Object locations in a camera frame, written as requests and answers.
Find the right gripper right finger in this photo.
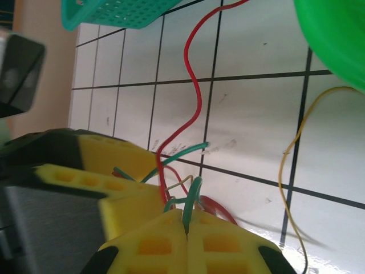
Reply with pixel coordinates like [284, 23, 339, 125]
[187, 210, 298, 274]

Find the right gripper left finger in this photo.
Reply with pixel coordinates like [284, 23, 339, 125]
[81, 208, 189, 274]

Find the red cable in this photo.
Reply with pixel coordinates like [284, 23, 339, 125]
[164, 165, 239, 226]
[156, 0, 250, 211]

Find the green cable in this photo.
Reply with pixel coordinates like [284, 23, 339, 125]
[164, 176, 204, 236]
[141, 142, 210, 183]

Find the yellow cable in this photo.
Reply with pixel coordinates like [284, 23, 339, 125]
[167, 175, 194, 192]
[278, 86, 360, 274]

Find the teal plastic basket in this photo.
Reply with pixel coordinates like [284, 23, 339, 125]
[61, 0, 183, 31]

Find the green plastic basket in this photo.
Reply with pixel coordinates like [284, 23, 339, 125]
[293, 0, 365, 95]

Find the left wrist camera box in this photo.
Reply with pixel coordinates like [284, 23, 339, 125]
[0, 27, 46, 115]

